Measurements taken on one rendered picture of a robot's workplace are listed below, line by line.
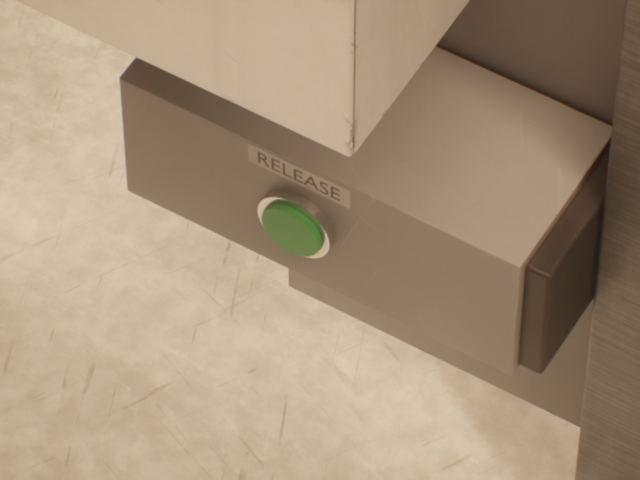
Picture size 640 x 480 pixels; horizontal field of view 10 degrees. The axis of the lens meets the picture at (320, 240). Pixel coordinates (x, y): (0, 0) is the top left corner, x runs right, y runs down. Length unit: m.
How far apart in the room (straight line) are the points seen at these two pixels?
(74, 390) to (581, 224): 1.41
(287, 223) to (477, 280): 0.09
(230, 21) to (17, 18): 1.82
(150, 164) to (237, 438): 1.28
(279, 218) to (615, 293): 0.15
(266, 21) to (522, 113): 0.26
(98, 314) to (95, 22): 1.57
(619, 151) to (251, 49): 0.21
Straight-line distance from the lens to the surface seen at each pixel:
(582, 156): 1.49
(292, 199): 1.50
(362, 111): 1.29
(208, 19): 1.29
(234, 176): 1.52
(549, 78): 1.50
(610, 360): 1.56
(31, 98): 3.04
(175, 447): 2.82
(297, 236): 1.51
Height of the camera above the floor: 2.36
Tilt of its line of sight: 53 degrees down
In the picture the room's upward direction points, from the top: straight up
